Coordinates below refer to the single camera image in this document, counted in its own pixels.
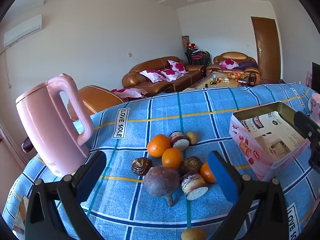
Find stacked dark chairs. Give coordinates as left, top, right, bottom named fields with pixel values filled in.
left=184, top=47, right=212, bottom=67

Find dark purple round fruit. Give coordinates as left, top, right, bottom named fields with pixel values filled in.
left=143, top=166, right=181, bottom=207

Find brown leather armchair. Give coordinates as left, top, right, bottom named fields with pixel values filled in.
left=206, top=52, right=262, bottom=84
left=67, top=85, right=125, bottom=120

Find cut purple fruit half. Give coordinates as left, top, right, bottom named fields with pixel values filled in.
left=169, top=131, right=190, bottom=152
left=180, top=172, right=209, bottom=201

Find purple blanket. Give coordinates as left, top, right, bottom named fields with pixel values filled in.
left=237, top=60, right=258, bottom=69

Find smooth orange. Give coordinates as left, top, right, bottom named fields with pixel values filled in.
left=200, top=162, right=217, bottom=183
left=161, top=147, right=183, bottom=170

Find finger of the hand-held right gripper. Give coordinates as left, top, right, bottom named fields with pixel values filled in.
left=294, top=110, right=320, bottom=174

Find white pink floral pillow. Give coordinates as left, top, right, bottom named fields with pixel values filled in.
left=220, top=59, right=239, bottom=69
left=167, top=60, right=188, bottom=74
left=139, top=69, right=167, bottom=82
left=160, top=68, right=184, bottom=82

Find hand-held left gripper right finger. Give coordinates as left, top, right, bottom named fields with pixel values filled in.
left=207, top=151, right=297, bottom=240

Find wooden coffee table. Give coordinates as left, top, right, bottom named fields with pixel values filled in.
left=182, top=71, right=253, bottom=92

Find brown kiwi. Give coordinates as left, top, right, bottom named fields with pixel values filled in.
left=185, top=132, right=199, bottom=145
left=181, top=227, right=207, bottom=240

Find blue plaid tablecloth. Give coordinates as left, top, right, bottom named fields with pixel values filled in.
left=1, top=84, right=320, bottom=240

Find long brown leather sofa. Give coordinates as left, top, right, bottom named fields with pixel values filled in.
left=122, top=56, right=207, bottom=97

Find brown wooden door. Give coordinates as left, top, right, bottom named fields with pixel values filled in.
left=251, top=16, right=281, bottom=84

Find tall patterned floor vase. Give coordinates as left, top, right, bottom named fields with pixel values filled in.
left=182, top=35, right=190, bottom=55

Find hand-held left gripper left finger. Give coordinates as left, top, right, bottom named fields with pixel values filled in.
left=24, top=151, right=108, bottom=240

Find pink electric kettle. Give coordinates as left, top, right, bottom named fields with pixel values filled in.
left=15, top=73, right=94, bottom=177

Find white wall air conditioner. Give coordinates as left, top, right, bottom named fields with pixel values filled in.
left=4, top=14, right=43, bottom=48

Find large wrinkled orange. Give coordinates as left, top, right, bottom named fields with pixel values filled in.
left=147, top=134, right=171, bottom=158

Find pink printed cup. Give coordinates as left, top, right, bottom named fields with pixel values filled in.
left=307, top=93, right=320, bottom=124

